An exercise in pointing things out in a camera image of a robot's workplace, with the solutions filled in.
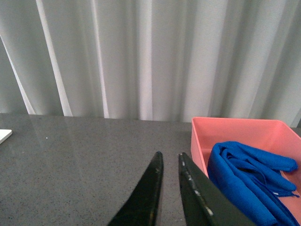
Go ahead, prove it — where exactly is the blue microfiber cloth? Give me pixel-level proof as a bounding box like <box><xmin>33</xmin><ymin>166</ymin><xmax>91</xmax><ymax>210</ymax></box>
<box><xmin>207</xmin><ymin>141</ymin><xmax>299</xmax><ymax>226</ymax></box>

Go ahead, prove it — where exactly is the white pleated curtain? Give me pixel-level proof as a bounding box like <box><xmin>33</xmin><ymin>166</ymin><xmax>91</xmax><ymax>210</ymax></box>
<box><xmin>0</xmin><ymin>0</ymin><xmax>301</xmax><ymax>127</ymax></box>

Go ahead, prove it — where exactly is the pink plastic box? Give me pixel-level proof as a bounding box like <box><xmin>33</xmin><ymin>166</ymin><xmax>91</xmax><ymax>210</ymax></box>
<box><xmin>191</xmin><ymin>117</ymin><xmax>301</xmax><ymax>225</ymax></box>

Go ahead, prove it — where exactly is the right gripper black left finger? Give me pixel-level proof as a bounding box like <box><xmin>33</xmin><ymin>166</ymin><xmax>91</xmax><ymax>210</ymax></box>
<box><xmin>108</xmin><ymin>151</ymin><xmax>164</xmax><ymax>226</ymax></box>

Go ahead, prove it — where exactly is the white towel rack stand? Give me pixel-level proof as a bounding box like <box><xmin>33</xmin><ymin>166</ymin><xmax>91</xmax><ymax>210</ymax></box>
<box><xmin>0</xmin><ymin>129</ymin><xmax>12</xmax><ymax>144</ymax></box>

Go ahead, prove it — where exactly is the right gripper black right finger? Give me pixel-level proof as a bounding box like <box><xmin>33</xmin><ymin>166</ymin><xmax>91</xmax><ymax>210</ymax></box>
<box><xmin>178</xmin><ymin>153</ymin><xmax>255</xmax><ymax>226</ymax></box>

